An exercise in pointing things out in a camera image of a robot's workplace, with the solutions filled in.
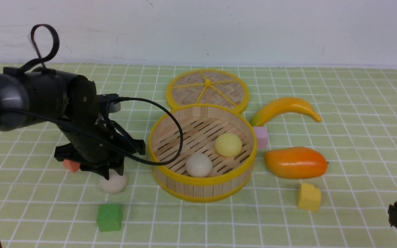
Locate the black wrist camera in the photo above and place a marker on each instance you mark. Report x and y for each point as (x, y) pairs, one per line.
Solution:
(108, 103)

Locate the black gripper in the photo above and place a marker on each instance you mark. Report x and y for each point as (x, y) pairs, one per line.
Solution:
(90, 129)

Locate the bamboo steamer tray yellow rim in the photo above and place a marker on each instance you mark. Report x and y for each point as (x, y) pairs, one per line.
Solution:
(202, 186)

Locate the yellow foam cube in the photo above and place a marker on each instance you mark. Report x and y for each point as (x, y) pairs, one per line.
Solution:
(309, 197)

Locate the yellow toy banana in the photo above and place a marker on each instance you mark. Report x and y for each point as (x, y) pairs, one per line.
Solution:
(281, 106)

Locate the white bun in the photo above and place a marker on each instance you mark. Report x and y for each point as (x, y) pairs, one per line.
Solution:
(115, 184)
(198, 165)

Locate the pale yellow bun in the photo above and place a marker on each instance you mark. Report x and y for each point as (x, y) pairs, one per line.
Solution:
(228, 145)

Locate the green checkered tablecloth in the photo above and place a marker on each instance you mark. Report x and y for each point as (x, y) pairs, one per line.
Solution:
(43, 205)

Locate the woven bamboo steamer lid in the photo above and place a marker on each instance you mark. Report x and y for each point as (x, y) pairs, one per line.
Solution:
(208, 86)

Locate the pink foam cube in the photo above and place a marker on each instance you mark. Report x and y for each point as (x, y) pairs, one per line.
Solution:
(262, 137)

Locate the red foam cube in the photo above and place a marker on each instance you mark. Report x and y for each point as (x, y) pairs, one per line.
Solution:
(71, 165)

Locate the orange toy mango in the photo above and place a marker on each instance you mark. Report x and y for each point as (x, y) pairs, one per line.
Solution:
(296, 163)

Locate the green foam cube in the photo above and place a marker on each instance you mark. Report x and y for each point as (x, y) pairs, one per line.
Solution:
(109, 217)

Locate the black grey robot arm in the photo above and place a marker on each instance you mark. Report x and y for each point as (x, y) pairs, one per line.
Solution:
(30, 98)

